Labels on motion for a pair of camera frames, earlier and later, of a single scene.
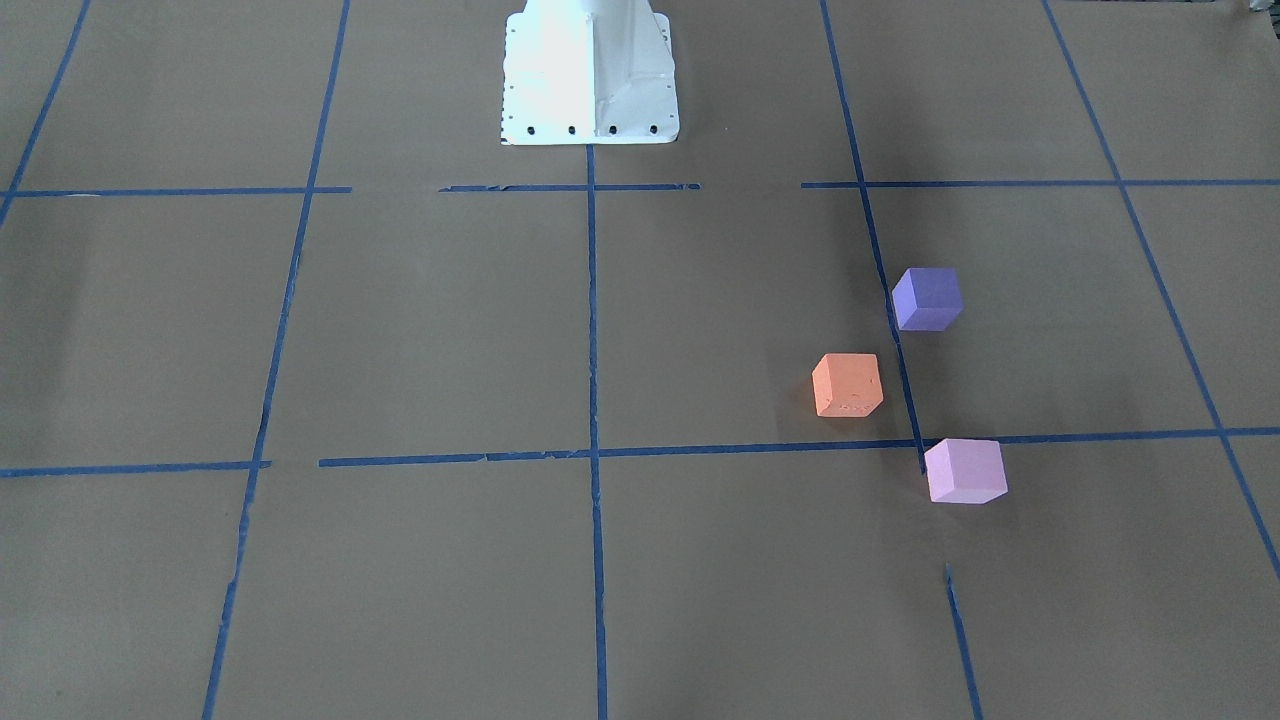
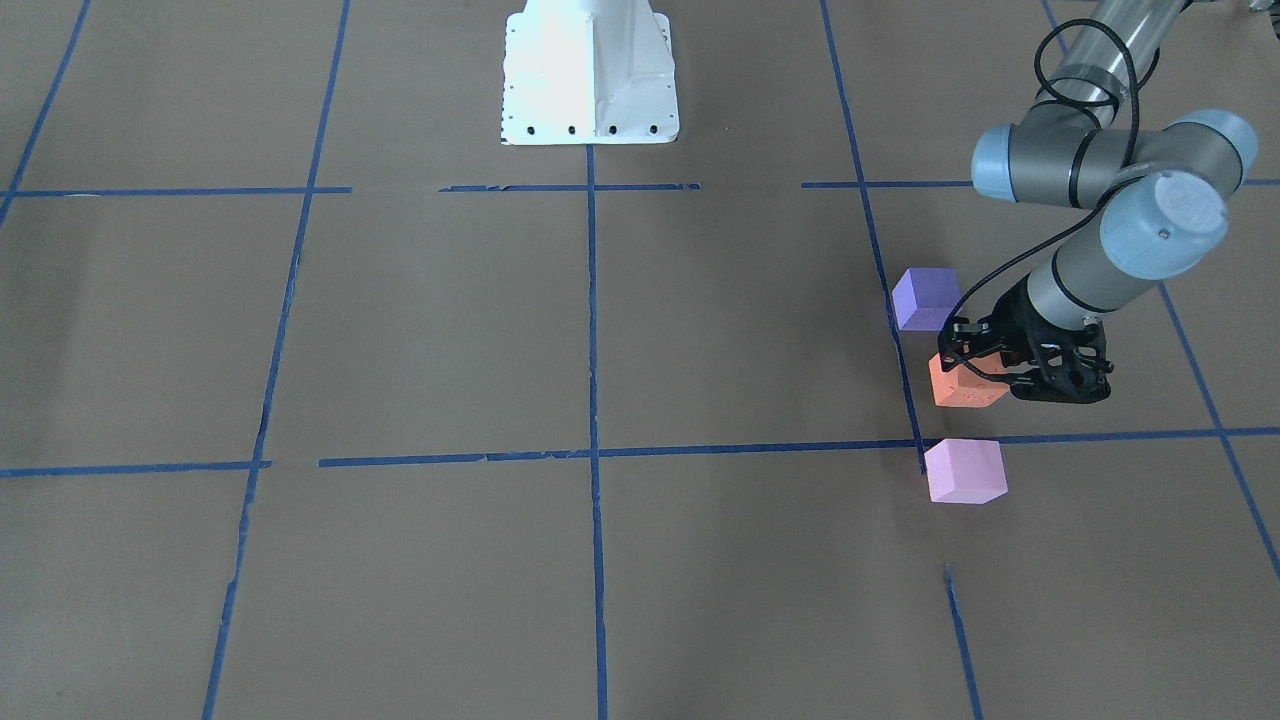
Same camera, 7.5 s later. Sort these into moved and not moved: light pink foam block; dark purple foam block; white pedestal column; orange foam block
Moved: orange foam block
Not moved: white pedestal column; dark purple foam block; light pink foam block
